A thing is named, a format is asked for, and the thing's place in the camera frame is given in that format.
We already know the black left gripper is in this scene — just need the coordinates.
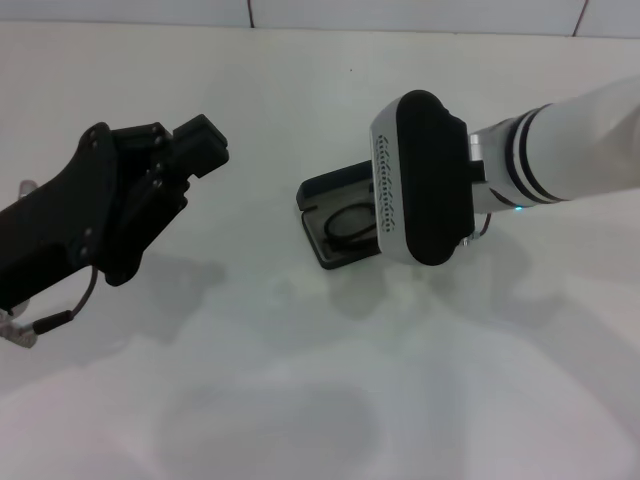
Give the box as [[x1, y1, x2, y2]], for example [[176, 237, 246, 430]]
[[0, 113, 231, 311]]

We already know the black glasses case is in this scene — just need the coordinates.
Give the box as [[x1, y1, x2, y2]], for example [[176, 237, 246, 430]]
[[294, 159, 389, 271]]

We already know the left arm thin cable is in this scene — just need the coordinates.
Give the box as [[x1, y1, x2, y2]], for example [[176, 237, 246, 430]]
[[0, 267, 97, 350]]

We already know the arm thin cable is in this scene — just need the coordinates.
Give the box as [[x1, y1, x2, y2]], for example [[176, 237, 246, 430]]
[[0, 267, 97, 350], [460, 212, 495, 250]]

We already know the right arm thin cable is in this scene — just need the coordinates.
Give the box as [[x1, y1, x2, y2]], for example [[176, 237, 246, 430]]
[[460, 212, 495, 250]]

